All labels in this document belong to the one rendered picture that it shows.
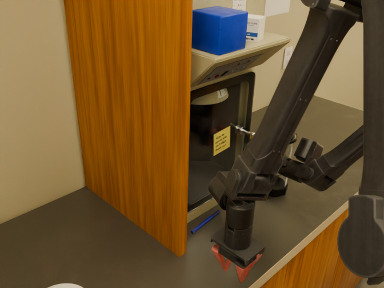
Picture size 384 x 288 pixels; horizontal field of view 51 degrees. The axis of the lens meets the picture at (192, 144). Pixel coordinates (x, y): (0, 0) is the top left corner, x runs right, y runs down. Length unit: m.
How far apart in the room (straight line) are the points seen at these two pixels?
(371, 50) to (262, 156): 0.27
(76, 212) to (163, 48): 0.68
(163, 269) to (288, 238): 0.40
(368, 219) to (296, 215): 0.88
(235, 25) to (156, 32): 0.19
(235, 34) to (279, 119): 0.34
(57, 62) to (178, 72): 0.52
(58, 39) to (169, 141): 0.51
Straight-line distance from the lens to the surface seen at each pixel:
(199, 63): 0.98
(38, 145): 1.39
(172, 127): 0.99
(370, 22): 0.61
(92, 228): 1.32
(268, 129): 0.74
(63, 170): 1.48
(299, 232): 1.34
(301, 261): 1.49
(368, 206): 0.54
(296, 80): 0.70
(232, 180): 0.78
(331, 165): 1.15
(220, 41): 0.96
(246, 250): 0.87
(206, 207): 1.36
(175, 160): 1.03
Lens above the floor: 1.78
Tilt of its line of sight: 28 degrees down
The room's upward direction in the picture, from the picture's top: 2 degrees clockwise
